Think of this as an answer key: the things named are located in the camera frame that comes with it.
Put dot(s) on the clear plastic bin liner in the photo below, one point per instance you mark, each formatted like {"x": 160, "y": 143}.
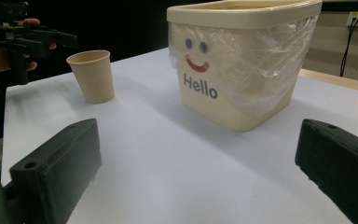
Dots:
{"x": 261, "y": 62}

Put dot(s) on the cream smiley face trash bin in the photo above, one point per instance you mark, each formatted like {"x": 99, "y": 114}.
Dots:
{"x": 205, "y": 102}

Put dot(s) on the beige paper cup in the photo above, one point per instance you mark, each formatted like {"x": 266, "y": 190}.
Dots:
{"x": 93, "y": 77}

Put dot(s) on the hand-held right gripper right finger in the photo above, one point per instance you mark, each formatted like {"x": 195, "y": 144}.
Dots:
{"x": 341, "y": 165}

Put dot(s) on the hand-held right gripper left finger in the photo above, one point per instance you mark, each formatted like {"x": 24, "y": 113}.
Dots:
{"x": 56, "y": 171}

